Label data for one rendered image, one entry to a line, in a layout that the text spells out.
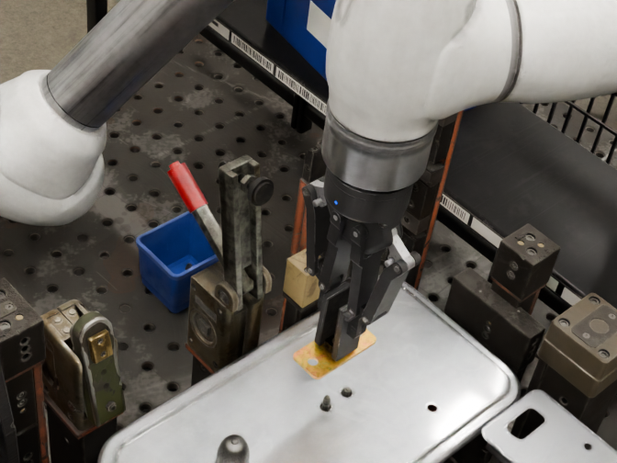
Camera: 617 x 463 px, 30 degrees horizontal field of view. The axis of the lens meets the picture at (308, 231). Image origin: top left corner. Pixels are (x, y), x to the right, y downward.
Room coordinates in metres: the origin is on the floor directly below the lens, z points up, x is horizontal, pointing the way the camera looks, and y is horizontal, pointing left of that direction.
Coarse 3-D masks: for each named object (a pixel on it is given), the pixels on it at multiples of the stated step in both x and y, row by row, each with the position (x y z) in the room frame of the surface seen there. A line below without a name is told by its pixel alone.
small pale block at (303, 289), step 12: (300, 252) 0.90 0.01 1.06; (288, 264) 0.88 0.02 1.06; (300, 264) 0.88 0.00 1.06; (288, 276) 0.88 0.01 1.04; (300, 276) 0.87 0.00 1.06; (288, 288) 0.88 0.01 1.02; (300, 288) 0.87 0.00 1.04; (312, 288) 0.87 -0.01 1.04; (288, 300) 0.87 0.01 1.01; (300, 300) 0.86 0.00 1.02; (312, 300) 0.87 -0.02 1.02; (288, 312) 0.88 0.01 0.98; (300, 312) 0.87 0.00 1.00; (312, 312) 0.88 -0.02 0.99; (288, 324) 0.88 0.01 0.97
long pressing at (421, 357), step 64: (384, 320) 0.87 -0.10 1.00; (448, 320) 0.89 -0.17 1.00; (256, 384) 0.76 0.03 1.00; (320, 384) 0.77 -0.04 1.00; (384, 384) 0.78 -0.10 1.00; (448, 384) 0.80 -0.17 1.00; (512, 384) 0.81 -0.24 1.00; (128, 448) 0.65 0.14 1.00; (192, 448) 0.67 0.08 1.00; (256, 448) 0.68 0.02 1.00; (320, 448) 0.69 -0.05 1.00; (384, 448) 0.70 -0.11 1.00; (448, 448) 0.71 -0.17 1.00
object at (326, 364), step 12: (360, 336) 0.76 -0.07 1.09; (372, 336) 0.76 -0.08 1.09; (312, 348) 0.74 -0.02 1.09; (324, 348) 0.74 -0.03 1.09; (360, 348) 0.75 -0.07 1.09; (300, 360) 0.72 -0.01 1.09; (324, 360) 0.72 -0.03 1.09; (348, 360) 0.73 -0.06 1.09; (312, 372) 0.71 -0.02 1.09; (324, 372) 0.71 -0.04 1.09
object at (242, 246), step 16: (240, 160) 0.86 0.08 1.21; (224, 176) 0.84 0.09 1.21; (240, 176) 0.85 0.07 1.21; (256, 176) 0.85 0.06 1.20; (224, 192) 0.84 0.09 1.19; (240, 192) 0.85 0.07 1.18; (256, 192) 0.82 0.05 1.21; (272, 192) 0.83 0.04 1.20; (224, 208) 0.84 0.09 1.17; (240, 208) 0.84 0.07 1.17; (256, 208) 0.85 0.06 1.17; (224, 224) 0.83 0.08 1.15; (240, 224) 0.84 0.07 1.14; (256, 224) 0.85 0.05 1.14; (224, 240) 0.83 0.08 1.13; (240, 240) 0.83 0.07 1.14; (256, 240) 0.84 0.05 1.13; (224, 256) 0.83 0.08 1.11; (240, 256) 0.83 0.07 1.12; (256, 256) 0.84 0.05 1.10; (224, 272) 0.83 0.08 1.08; (240, 272) 0.82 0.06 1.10; (256, 272) 0.84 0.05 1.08; (240, 288) 0.82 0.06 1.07; (256, 288) 0.84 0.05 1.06; (240, 304) 0.82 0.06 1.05
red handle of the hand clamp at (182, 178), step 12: (180, 168) 0.91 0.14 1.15; (180, 180) 0.90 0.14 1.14; (192, 180) 0.90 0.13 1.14; (180, 192) 0.89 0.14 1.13; (192, 192) 0.89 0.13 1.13; (192, 204) 0.88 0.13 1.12; (204, 204) 0.89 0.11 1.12; (204, 216) 0.88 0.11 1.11; (204, 228) 0.87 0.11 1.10; (216, 228) 0.87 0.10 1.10; (216, 240) 0.86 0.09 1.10; (216, 252) 0.86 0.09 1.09
